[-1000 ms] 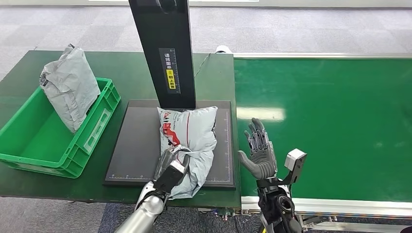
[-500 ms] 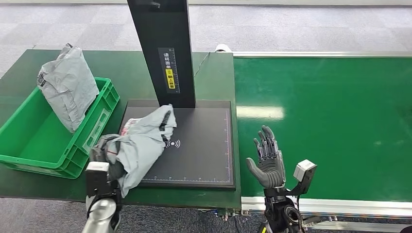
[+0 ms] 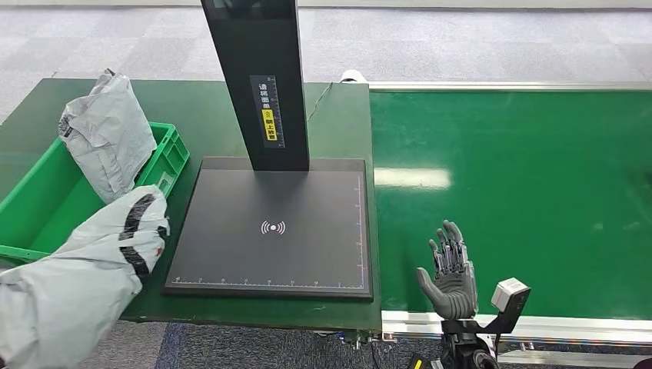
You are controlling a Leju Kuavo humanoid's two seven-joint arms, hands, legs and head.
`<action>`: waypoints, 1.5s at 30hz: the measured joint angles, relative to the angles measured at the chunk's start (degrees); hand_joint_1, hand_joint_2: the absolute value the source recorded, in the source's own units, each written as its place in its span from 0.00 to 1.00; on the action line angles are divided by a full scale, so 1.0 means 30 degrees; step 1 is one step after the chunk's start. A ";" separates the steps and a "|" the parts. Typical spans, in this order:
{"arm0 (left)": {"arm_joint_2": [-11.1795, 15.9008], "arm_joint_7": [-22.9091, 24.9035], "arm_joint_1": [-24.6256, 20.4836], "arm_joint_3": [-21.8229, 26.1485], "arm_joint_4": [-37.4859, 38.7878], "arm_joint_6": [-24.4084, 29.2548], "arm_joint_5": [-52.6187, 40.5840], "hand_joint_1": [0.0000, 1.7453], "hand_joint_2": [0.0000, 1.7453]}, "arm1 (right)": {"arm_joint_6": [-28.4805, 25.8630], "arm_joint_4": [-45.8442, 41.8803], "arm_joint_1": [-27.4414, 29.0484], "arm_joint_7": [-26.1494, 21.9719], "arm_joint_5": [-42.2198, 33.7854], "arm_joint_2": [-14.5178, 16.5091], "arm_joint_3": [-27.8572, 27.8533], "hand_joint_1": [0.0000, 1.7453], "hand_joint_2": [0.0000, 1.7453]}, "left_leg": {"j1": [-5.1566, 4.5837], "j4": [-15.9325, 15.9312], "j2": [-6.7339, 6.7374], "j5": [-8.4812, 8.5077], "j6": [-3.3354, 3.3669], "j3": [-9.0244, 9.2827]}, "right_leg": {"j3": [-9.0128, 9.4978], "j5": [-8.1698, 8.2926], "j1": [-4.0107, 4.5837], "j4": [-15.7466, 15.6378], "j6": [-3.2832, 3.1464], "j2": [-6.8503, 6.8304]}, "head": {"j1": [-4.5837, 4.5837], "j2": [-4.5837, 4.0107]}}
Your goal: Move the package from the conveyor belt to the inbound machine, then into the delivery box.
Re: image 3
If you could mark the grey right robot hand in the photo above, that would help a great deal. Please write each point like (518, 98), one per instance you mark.
(453, 295)

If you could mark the grey mailer bag red print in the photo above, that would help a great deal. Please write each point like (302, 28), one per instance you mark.
(76, 285)

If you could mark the green conveyor belt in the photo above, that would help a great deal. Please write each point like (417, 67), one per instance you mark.
(509, 178)

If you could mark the black inbound scanner machine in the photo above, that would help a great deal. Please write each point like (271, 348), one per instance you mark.
(285, 244)

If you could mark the black yellow striped part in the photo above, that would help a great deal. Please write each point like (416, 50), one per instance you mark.
(416, 363)

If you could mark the metal connector under table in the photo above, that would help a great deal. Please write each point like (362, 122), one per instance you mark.
(356, 340)

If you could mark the white round object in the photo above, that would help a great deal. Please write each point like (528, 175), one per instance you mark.
(353, 76)

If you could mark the black yellow column label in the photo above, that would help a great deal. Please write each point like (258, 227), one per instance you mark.
(268, 112)

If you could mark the dark green table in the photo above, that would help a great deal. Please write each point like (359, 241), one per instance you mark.
(214, 117)

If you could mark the crumpled grey mailer bag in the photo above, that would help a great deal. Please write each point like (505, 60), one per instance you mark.
(107, 137)

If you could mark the green plastic crate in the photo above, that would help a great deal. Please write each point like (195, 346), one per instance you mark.
(46, 203)

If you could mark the aluminium conveyor frame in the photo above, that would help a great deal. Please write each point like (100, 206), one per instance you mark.
(407, 326)

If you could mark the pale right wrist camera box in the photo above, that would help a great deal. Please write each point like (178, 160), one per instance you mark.
(509, 294)

